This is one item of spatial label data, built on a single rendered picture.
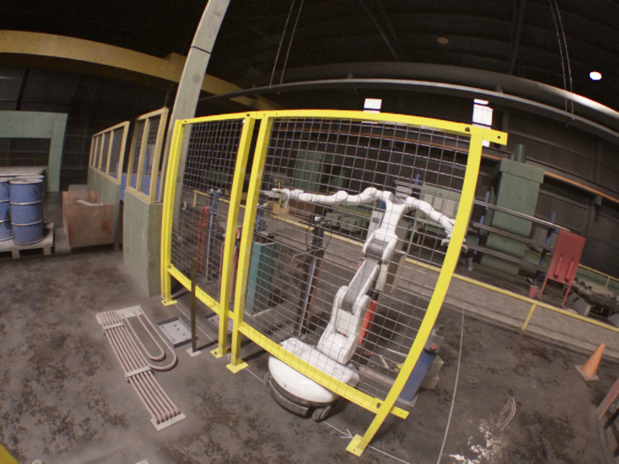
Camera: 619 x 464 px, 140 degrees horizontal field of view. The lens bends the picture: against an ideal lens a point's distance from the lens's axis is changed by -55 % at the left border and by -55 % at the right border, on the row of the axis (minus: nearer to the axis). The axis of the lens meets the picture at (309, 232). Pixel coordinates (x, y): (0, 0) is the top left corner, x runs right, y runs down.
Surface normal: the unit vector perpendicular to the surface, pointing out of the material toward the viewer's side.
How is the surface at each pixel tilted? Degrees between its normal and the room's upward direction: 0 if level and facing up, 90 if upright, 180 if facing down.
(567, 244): 90
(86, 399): 0
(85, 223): 90
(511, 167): 90
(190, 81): 90
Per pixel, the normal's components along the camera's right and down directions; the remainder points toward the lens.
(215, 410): 0.19, -0.96
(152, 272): 0.81, 0.27
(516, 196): -0.56, 0.07
